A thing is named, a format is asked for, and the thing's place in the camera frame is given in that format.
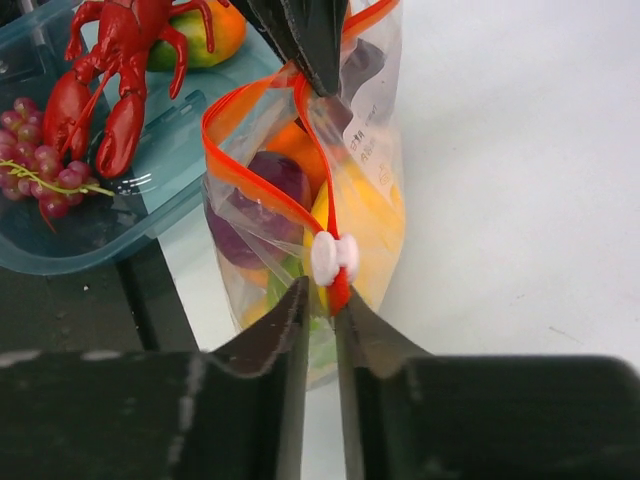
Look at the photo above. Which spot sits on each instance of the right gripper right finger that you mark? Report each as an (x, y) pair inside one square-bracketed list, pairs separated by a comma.
[(410, 414)]

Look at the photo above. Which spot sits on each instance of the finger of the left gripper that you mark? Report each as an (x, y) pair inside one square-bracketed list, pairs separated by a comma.
[(305, 32)]

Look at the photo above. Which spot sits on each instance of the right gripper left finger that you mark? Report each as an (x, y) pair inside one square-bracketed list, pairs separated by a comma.
[(234, 413)]

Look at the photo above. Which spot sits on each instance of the dark red toy fruit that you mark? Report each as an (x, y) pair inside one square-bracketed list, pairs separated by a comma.
[(364, 62)]

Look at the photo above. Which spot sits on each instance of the green toy fruit slice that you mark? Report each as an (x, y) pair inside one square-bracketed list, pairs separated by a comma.
[(287, 294)]

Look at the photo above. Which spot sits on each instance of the clear zip top bag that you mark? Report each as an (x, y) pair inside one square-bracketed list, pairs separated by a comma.
[(240, 124)]

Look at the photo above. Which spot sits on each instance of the purple toy onion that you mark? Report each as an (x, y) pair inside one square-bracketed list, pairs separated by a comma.
[(238, 223)]

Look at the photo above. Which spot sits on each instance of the yellow toy mango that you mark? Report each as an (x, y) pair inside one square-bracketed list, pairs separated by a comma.
[(375, 215)]

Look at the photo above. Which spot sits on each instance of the toy orange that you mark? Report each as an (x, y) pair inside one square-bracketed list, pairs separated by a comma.
[(295, 143)]

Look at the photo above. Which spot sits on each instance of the small yellow green toy fruit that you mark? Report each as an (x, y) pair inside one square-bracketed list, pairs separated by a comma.
[(229, 32)]

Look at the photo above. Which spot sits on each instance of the red toy lobster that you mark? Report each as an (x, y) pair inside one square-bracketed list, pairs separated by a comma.
[(110, 38)]

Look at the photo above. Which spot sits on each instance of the toy grape bunch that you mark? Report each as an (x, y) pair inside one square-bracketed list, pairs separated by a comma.
[(33, 171)]

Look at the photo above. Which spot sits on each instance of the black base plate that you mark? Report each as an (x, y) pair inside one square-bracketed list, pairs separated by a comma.
[(131, 305)]

